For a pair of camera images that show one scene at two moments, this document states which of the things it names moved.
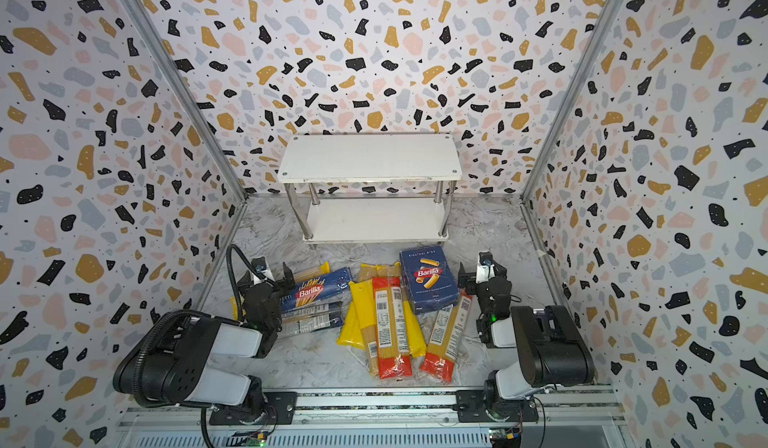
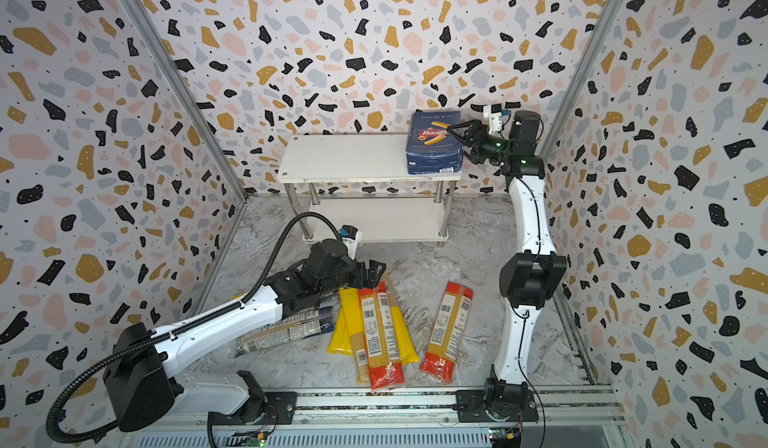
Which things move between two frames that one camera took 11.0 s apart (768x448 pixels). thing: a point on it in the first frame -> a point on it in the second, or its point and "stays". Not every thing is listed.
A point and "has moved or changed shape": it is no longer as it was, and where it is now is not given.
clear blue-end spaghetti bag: [311, 318] stays
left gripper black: [281, 288] -> [361, 281]
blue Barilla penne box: [428, 279] -> [430, 146]
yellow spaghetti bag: [366, 302] -> [352, 324]
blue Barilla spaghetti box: [318, 290] has moved or changed shape
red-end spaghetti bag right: [449, 325] stays
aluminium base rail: [387, 418] stays
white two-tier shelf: [307, 161] stays
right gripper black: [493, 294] -> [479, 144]
